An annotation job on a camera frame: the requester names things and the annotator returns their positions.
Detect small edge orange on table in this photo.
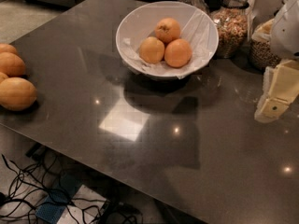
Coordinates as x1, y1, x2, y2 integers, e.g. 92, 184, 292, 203
0, 72, 8, 83

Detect black cables on floor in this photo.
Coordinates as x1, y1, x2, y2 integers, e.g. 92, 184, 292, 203
0, 142, 144, 224

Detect glass jar of nuts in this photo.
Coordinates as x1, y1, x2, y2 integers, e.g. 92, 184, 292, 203
211, 0, 249, 59

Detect large front orange on table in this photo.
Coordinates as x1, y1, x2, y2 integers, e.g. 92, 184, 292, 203
0, 77, 37, 111

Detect white bowl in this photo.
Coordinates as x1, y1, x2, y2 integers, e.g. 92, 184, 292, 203
115, 0, 220, 80

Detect white paper bowl liner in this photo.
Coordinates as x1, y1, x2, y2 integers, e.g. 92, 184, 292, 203
121, 8, 216, 80

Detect blue box on floor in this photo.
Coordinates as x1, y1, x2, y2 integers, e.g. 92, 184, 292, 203
36, 175, 82, 224

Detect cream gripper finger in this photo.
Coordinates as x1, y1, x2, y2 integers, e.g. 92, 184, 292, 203
254, 60, 299, 123

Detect glass jar of cereal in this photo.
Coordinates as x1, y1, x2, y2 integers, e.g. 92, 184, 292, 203
249, 0, 297, 72

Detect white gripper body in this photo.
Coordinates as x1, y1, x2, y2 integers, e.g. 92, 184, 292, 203
270, 0, 299, 60

